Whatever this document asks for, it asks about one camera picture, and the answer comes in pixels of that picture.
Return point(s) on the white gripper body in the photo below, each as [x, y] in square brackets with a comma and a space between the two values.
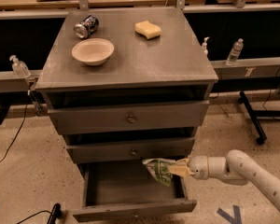
[198, 167]

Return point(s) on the green jalapeno chip bag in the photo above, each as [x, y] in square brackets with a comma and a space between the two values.
[159, 169]

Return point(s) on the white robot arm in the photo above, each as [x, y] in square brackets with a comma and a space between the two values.
[236, 168]

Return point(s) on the middle grey drawer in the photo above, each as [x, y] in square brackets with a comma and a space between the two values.
[131, 150]

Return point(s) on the grey drawer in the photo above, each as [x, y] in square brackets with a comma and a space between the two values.
[131, 150]
[120, 118]
[120, 189]

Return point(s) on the bottom grey drawer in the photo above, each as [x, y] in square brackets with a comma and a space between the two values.
[120, 189]

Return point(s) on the grey drawer cabinet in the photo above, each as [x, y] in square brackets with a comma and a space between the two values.
[169, 68]

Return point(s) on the top grey drawer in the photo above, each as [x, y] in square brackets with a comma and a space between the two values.
[120, 118]

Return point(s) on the black wheeled table leg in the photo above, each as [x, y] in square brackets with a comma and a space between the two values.
[255, 115]

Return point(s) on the clear water bottle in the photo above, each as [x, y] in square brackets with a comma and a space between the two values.
[235, 52]

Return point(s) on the small white pump bottle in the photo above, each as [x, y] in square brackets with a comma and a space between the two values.
[204, 45]

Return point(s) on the black object bottom left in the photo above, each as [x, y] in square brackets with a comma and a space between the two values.
[54, 213]

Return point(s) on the yellow sponge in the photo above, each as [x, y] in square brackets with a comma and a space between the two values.
[147, 29]

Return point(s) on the white paper bowl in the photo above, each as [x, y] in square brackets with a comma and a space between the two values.
[93, 51]

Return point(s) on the crushed blue soda can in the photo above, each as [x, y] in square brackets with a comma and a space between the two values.
[86, 27]

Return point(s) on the left hand sanitizer bottle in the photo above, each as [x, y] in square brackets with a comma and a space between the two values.
[19, 67]

